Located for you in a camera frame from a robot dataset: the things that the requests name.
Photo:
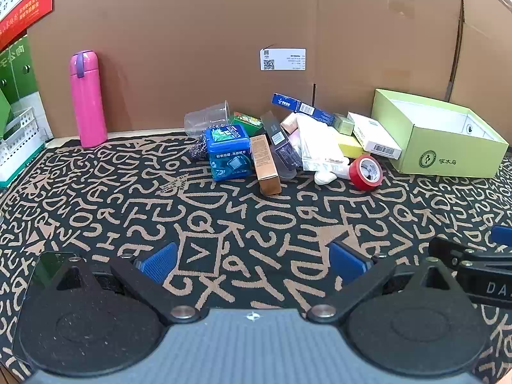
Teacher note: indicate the large cardboard sheet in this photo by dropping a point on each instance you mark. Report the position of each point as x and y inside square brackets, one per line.
[488, 48]
[200, 28]

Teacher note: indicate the red tape roll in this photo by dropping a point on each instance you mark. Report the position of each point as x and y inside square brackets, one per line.
[364, 172]

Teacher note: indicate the yellow flat box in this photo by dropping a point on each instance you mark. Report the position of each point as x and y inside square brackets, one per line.
[348, 146]

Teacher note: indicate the white box with barcode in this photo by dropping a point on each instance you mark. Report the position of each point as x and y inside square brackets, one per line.
[374, 136]

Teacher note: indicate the steel wool scrubber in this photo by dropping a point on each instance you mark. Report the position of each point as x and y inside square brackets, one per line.
[200, 148]

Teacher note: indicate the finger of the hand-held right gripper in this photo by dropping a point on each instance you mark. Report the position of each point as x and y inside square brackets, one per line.
[503, 235]
[472, 252]

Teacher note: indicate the green cardboard box white print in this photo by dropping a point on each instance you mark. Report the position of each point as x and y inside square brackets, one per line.
[4, 112]

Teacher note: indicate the white shipping label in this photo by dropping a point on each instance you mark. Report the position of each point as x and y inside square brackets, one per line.
[283, 59]

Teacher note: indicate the dark grey box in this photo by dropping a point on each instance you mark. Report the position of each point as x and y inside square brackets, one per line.
[275, 128]

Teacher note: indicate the brown small carton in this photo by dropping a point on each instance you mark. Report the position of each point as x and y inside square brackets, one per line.
[266, 164]

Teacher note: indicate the clear plastic case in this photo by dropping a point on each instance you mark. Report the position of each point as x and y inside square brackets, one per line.
[286, 160]

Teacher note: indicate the green file box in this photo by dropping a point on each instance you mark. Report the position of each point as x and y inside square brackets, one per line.
[18, 76]

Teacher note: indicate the dark glossy flat plate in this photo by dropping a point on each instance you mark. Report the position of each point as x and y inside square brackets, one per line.
[42, 272]

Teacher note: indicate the pink thermos bottle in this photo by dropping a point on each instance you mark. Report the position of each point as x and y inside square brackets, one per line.
[86, 100]

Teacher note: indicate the light green shoe box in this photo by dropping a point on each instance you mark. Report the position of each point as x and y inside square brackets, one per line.
[448, 156]

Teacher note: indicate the white plastic basket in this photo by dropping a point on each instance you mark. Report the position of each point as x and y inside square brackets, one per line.
[18, 144]

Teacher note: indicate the small shiny green box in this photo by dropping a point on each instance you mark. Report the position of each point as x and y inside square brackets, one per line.
[344, 124]

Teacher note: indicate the red wall calendar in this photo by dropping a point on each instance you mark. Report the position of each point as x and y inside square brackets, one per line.
[24, 0]

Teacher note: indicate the clear plastic cup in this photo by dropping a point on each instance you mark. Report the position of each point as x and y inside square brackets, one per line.
[206, 118]

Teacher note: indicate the green floral box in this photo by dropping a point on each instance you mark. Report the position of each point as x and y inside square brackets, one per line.
[246, 122]

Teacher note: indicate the long blue box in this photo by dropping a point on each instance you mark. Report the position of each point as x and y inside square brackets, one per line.
[302, 106]

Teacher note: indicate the blue gum container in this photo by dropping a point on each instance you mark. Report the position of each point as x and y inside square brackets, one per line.
[230, 152]

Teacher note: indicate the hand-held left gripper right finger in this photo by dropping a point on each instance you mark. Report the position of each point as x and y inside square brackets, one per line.
[346, 262]

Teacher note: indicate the black letter-patterned mat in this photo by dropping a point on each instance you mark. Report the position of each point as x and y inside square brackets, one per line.
[120, 208]

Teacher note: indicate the pale pink small box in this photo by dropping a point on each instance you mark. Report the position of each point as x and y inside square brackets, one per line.
[288, 123]

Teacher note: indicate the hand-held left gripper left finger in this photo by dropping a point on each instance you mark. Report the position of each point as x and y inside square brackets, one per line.
[160, 262]

